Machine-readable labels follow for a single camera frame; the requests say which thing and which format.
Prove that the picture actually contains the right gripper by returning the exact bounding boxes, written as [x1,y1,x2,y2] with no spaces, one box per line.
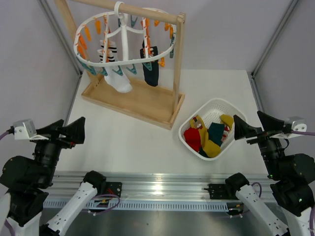
[232,110,284,177]

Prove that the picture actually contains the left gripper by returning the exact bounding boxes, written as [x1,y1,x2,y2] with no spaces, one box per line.
[29,116,85,184]

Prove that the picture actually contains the yellow sock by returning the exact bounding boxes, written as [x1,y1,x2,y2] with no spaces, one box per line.
[189,114,234,158]

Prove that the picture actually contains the teal clothespin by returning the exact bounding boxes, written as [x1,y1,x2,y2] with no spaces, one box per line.
[77,58,97,75]
[112,65,124,76]

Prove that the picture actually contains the white round clip hanger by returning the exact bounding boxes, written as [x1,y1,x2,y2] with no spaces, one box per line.
[73,0,177,76]

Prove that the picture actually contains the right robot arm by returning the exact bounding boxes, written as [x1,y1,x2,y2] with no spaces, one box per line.
[224,111,315,236]

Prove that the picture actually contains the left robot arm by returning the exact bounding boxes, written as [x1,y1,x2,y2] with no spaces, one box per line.
[0,117,107,236]

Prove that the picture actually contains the wooden hanger stand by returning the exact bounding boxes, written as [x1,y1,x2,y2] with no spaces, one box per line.
[55,0,186,129]

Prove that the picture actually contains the dark teal sock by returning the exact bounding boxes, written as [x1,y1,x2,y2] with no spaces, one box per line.
[208,122,225,147]

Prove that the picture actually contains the white perforated plastic basket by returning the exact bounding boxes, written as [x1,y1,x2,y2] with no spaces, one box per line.
[179,98,247,161]

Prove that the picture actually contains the red sock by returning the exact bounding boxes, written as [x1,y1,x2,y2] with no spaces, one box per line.
[184,127,201,152]

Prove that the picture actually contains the dark navy patterned sock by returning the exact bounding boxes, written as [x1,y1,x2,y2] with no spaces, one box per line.
[139,40,160,87]

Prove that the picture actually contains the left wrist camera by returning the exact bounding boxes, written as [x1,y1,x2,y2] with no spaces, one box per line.
[13,119,49,141]

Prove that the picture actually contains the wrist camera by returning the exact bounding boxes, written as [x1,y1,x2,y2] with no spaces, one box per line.
[13,119,49,141]
[271,116,307,139]

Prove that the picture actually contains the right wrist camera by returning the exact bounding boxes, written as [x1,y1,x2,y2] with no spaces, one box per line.
[271,116,307,139]

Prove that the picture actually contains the aluminium mounting rail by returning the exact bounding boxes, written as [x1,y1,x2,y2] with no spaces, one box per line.
[44,172,276,211]

